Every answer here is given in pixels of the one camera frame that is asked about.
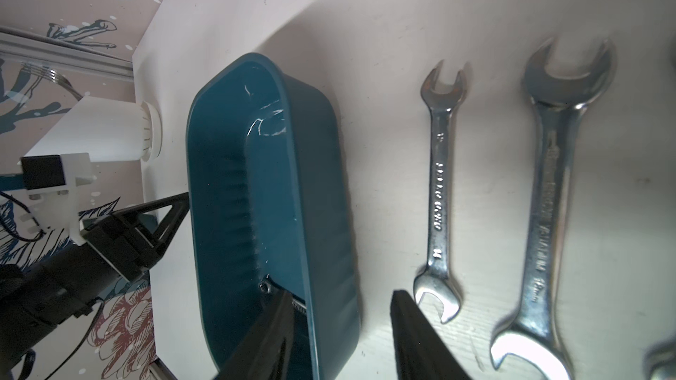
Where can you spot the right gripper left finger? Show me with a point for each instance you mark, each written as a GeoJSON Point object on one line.
{"type": "Point", "coordinates": [265, 351]}

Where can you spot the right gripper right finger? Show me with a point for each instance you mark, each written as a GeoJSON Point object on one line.
{"type": "Point", "coordinates": [419, 351]}

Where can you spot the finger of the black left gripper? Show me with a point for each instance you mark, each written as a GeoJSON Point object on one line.
{"type": "Point", "coordinates": [152, 244]}

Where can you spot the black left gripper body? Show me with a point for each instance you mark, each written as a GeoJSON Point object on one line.
{"type": "Point", "coordinates": [127, 245]}

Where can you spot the medium silver wrench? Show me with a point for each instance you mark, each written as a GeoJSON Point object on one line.
{"type": "Point", "coordinates": [435, 279]}

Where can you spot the teal plastic storage box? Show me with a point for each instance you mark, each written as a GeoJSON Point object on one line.
{"type": "Point", "coordinates": [268, 200]}

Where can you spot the small silver wrench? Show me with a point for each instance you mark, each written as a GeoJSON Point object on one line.
{"type": "Point", "coordinates": [660, 363]}

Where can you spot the large silver wrench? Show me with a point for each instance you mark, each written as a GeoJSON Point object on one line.
{"type": "Point", "coordinates": [559, 105]}

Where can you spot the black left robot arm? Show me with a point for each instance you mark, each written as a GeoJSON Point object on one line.
{"type": "Point", "coordinates": [34, 303]}

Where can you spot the white utensil holder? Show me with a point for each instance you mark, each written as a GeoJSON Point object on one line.
{"type": "Point", "coordinates": [107, 130]}

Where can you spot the metal fork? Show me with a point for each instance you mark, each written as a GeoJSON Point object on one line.
{"type": "Point", "coordinates": [52, 76]}

